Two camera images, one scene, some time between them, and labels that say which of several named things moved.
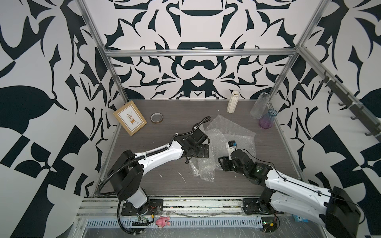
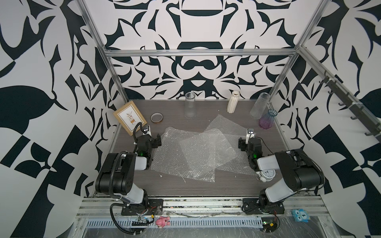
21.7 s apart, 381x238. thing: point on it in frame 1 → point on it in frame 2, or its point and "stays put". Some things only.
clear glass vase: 259,105 stays put
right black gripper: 223,163 → 241,144
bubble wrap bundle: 206,168 → 168,156
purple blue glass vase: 266,122 stays put
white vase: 233,102 stays put
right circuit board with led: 269,224 stays put
